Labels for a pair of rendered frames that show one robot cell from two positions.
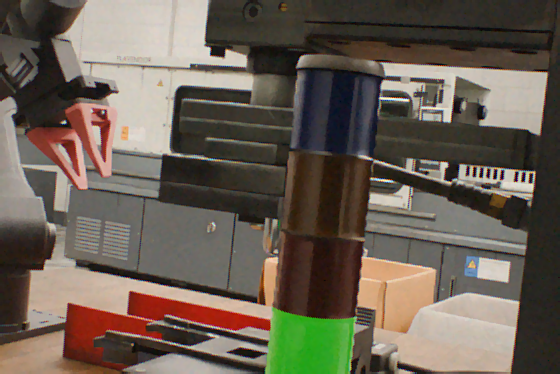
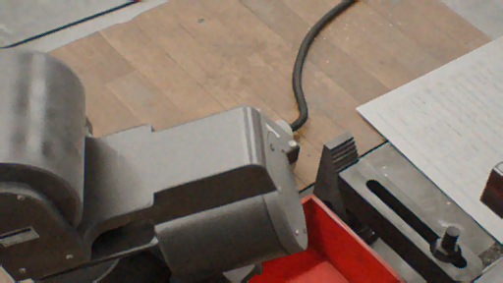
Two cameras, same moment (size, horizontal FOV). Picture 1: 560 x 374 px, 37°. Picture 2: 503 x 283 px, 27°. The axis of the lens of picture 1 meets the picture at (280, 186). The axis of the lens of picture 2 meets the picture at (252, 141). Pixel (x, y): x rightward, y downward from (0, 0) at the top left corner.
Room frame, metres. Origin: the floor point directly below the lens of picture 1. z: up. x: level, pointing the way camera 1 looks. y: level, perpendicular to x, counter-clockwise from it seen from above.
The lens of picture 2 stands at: (0.77, 0.55, 1.65)
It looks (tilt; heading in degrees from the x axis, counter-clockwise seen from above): 46 degrees down; 289
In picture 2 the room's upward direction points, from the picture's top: 9 degrees clockwise
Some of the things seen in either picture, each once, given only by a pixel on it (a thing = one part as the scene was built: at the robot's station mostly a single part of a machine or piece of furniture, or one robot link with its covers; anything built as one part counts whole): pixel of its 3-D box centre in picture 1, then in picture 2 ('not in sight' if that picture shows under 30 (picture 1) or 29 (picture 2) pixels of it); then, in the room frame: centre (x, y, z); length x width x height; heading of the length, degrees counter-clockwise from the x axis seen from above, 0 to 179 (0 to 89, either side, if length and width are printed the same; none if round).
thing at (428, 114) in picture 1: (435, 139); not in sight; (5.16, -0.91, 1.27); 0.23 x 0.18 x 0.38; 152
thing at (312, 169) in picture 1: (327, 193); not in sight; (0.37, -0.02, 1.14); 0.04 x 0.04 x 0.03
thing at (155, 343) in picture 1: (211, 368); not in sight; (0.65, 0.04, 0.98); 0.13 x 0.01 x 0.03; 65
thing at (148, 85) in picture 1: (270, 129); not in sight; (6.28, 0.12, 1.24); 2.95 x 0.98 x 0.90; 62
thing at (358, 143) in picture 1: (336, 114); not in sight; (0.37, -0.02, 1.17); 0.04 x 0.04 x 0.03
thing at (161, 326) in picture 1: (187, 332); not in sight; (0.75, 0.07, 0.98); 0.07 x 0.02 x 0.01; 65
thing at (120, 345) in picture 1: (137, 347); not in sight; (0.68, 0.10, 0.98); 0.07 x 0.02 x 0.01; 65
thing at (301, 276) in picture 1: (318, 272); not in sight; (0.37, -0.02, 1.10); 0.04 x 0.04 x 0.03
